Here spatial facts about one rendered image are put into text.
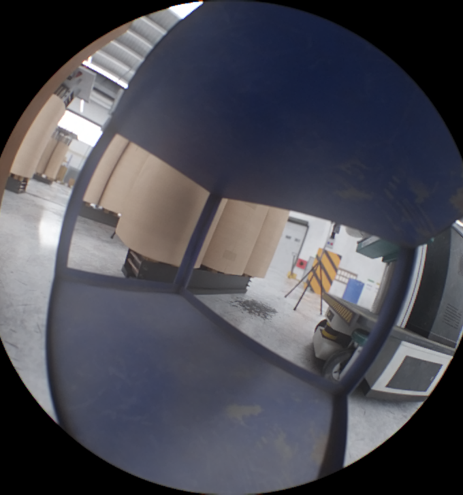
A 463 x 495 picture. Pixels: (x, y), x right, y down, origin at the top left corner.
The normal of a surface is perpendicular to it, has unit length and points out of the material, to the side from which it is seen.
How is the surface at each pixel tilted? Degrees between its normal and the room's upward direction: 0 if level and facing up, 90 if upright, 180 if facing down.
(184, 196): 90
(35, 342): 0
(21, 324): 0
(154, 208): 90
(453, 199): 180
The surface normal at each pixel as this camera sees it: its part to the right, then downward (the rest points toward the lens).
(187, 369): 0.38, -0.92
